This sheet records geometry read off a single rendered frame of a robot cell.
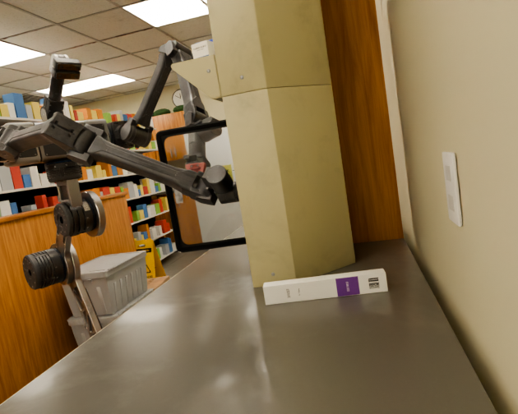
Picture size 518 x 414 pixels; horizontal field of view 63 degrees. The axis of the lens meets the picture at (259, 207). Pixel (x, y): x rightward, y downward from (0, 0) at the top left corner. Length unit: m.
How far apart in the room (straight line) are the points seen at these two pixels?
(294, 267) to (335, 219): 0.17
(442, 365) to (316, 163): 0.59
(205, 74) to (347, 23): 0.53
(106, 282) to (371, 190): 2.22
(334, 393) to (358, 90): 0.96
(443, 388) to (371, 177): 0.85
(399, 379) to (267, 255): 0.51
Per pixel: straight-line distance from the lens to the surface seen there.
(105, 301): 3.22
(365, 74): 1.36
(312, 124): 1.06
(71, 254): 2.30
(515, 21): 0.45
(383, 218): 1.37
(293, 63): 1.06
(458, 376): 0.63
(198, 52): 1.16
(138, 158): 1.24
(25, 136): 1.45
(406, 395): 0.59
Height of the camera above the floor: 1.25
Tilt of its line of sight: 7 degrees down
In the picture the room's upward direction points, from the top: 9 degrees counter-clockwise
